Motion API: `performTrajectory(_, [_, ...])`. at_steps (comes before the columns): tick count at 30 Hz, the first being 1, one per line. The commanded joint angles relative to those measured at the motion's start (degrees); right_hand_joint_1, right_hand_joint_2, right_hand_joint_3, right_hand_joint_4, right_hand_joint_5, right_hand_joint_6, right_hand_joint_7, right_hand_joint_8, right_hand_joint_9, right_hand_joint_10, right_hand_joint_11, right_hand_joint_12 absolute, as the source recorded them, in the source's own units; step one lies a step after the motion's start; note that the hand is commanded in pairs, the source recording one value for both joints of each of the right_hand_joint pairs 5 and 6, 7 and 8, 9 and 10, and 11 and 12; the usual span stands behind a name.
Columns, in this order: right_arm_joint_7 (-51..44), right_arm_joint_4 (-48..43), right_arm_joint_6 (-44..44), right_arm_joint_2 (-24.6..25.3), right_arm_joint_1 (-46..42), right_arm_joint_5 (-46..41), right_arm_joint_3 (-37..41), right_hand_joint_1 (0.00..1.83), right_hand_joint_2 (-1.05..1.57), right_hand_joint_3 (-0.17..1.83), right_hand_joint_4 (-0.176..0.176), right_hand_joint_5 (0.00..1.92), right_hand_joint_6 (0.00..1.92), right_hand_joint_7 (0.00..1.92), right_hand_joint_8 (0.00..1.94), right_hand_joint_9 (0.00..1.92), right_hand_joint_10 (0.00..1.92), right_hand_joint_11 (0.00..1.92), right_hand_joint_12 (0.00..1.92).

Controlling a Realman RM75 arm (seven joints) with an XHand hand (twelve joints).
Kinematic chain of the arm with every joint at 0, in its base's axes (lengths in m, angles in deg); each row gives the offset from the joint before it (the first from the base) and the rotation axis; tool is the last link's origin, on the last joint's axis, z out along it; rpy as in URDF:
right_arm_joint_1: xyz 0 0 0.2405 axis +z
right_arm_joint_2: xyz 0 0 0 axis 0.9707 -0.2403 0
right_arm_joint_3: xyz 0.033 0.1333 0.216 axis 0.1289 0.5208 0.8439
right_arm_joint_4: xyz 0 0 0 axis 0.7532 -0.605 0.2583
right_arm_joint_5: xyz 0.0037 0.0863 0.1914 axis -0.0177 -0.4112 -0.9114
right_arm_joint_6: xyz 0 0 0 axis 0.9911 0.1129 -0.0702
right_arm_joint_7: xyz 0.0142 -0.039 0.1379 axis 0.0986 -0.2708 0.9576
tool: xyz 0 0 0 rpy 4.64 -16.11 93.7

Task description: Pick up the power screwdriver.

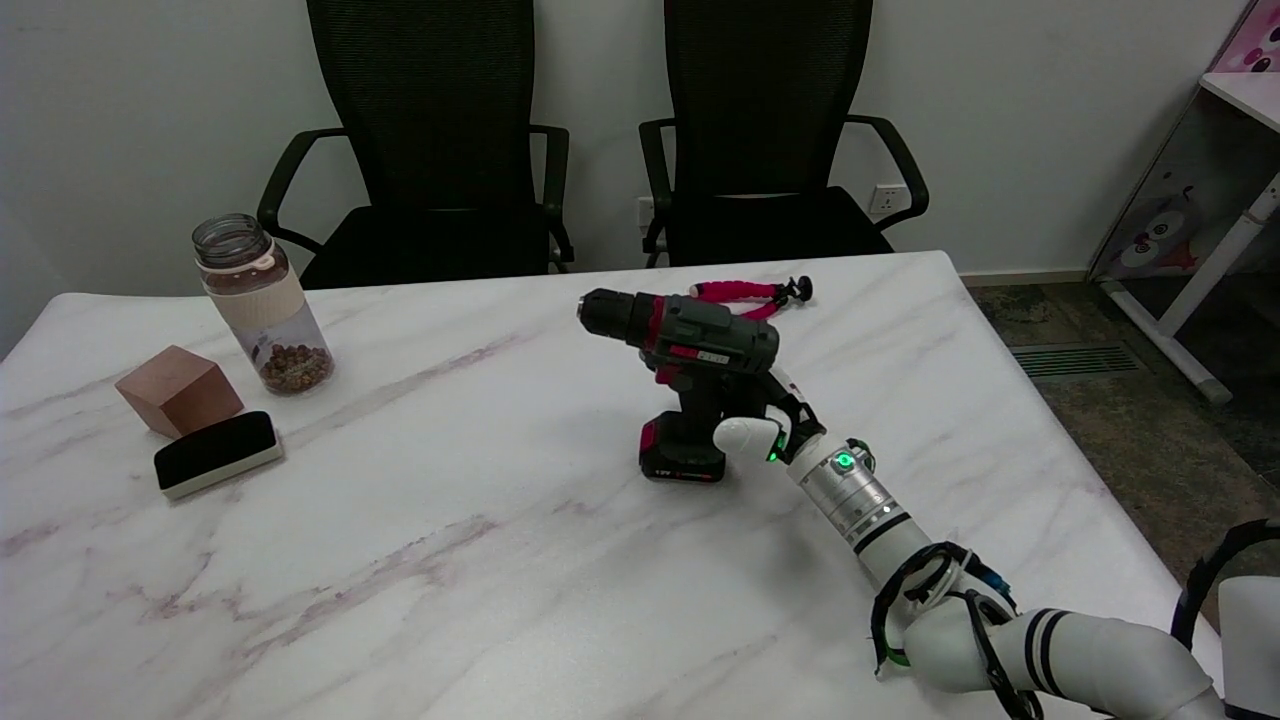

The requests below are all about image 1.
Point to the dark floor vent grille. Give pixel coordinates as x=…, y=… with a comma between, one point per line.
x=1075, y=361

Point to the black mesh office chair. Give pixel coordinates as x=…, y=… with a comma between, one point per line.
x=430, y=120
x=765, y=110

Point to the white wall power socket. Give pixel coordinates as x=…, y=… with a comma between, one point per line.
x=646, y=212
x=889, y=200

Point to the black red power screwdriver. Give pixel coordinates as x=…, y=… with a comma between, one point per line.
x=712, y=338

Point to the red flexible mini tripod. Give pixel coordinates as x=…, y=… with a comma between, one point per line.
x=735, y=291

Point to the brown wooden cube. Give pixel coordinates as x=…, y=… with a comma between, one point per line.
x=180, y=390

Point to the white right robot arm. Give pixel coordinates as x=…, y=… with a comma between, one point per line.
x=860, y=500

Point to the white desk with legs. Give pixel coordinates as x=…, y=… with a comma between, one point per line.
x=1215, y=265

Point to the glass jar with nuts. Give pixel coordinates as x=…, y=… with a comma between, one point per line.
x=265, y=310

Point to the black white board eraser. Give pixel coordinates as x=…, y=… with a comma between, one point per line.
x=215, y=450

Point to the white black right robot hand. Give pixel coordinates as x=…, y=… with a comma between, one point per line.
x=745, y=437

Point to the pink cartoon picture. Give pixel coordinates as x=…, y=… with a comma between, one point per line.
x=1255, y=40

